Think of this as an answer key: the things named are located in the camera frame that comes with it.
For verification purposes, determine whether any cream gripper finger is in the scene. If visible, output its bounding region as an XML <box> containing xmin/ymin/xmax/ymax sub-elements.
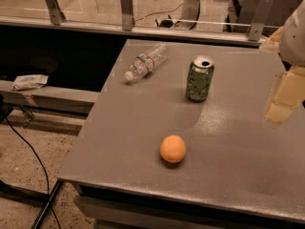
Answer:
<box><xmin>265</xmin><ymin>66</ymin><xmax>305</xmax><ymax>123</ymax></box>
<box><xmin>259</xmin><ymin>27</ymin><xmax>283</xmax><ymax>52</ymax></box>

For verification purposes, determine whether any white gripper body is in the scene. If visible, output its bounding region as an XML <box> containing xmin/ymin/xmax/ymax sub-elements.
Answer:
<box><xmin>279</xmin><ymin>0</ymin><xmax>305</xmax><ymax>66</ymax></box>

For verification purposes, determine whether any orange fruit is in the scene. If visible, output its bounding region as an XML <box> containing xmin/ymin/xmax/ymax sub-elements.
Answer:
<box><xmin>159</xmin><ymin>135</ymin><xmax>186</xmax><ymax>163</ymax></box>

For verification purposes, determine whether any green soda can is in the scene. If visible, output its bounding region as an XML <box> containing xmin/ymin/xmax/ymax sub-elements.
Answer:
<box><xmin>186</xmin><ymin>55</ymin><xmax>214</xmax><ymax>102</ymax></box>

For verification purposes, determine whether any grey metal railing beam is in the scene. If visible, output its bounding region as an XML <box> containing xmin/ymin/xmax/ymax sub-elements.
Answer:
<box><xmin>0</xmin><ymin>15</ymin><xmax>267</xmax><ymax>47</ymax></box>

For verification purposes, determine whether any clear plastic water bottle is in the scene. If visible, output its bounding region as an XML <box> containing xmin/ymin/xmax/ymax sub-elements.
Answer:
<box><xmin>124</xmin><ymin>43</ymin><xmax>167</xmax><ymax>82</ymax></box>

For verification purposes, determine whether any grey metal side shelf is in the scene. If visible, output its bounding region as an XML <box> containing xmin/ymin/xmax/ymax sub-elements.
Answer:
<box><xmin>0</xmin><ymin>80</ymin><xmax>99</xmax><ymax>115</ymax></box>

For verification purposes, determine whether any white wipes packet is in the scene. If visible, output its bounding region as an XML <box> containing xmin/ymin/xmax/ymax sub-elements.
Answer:
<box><xmin>12</xmin><ymin>74</ymin><xmax>49</xmax><ymax>91</ymax></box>

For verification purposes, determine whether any grey metal bracket right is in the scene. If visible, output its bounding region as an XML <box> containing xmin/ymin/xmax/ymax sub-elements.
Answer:
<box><xmin>248</xmin><ymin>0</ymin><xmax>275</xmax><ymax>41</ymax></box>

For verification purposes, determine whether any grey metal bracket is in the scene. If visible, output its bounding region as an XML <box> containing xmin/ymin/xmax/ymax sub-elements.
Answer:
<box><xmin>45</xmin><ymin>0</ymin><xmax>66</xmax><ymax>26</ymax></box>
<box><xmin>120</xmin><ymin>0</ymin><xmax>134</xmax><ymax>31</ymax></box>
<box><xmin>248</xmin><ymin>0</ymin><xmax>275</xmax><ymax>41</ymax></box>

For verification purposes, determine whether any grey metal bracket middle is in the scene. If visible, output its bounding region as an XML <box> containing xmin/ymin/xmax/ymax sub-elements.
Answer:
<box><xmin>120</xmin><ymin>0</ymin><xmax>134</xmax><ymax>31</ymax></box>

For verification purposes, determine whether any grey metal bracket left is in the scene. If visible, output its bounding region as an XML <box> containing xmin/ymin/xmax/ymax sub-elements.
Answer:
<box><xmin>45</xmin><ymin>0</ymin><xmax>66</xmax><ymax>26</ymax></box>

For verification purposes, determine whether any black floor cable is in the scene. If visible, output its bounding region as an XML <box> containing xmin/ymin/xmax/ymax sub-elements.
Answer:
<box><xmin>0</xmin><ymin>107</ymin><xmax>63</xmax><ymax>229</ymax></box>

